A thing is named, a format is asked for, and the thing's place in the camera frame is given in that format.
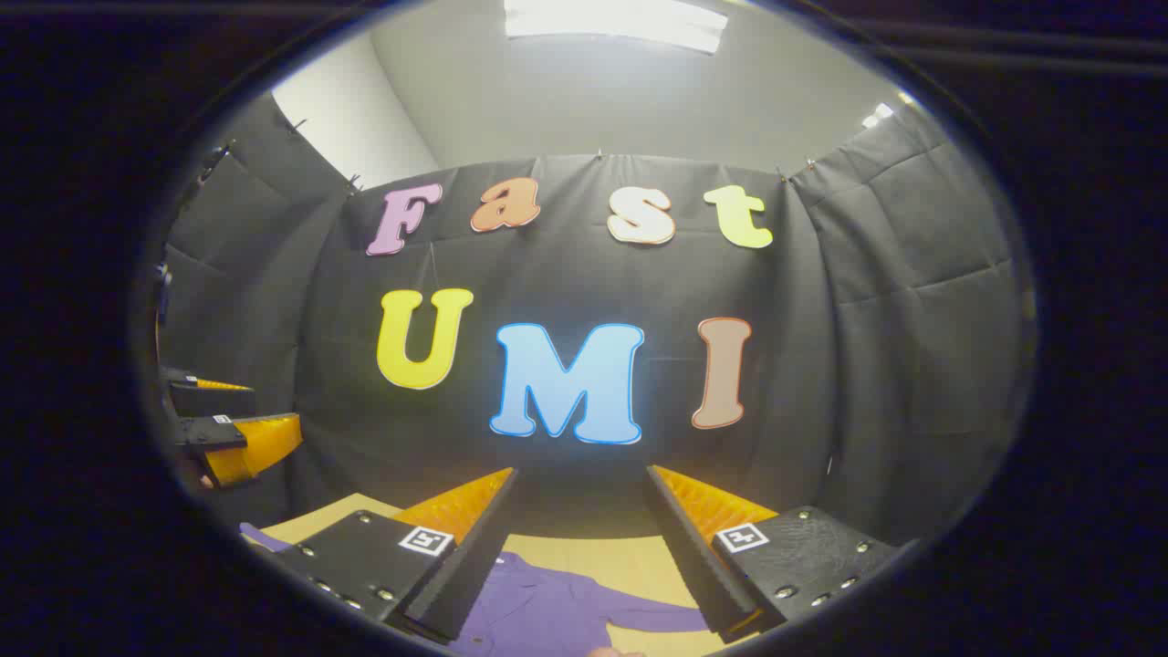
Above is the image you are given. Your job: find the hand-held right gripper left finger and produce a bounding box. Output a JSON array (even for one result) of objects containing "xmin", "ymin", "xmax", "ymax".
[{"xmin": 269, "ymin": 467, "xmax": 519, "ymax": 644}]

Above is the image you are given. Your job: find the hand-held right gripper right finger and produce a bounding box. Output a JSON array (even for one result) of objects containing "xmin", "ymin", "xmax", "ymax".
[{"xmin": 646, "ymin": 465, "xmax": 900, "ymax": 644}]

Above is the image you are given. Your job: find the purple knit cardigan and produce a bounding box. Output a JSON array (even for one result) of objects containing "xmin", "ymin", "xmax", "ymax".
[{"xmin": 239, "ymin": 522, "xmax": 731, "ymax": 657}]

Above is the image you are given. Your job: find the small ceiling light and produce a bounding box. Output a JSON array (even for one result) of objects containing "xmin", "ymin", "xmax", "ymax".
[{"xmin": 860, "ymin": 89, "xmax": 915, "ymax": 130}]

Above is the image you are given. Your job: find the large ceiling light panel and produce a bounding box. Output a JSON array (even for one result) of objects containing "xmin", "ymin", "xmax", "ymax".
[{"xmin": 504, "ymin": 0, "xmax": 731, "ymax": 54}]

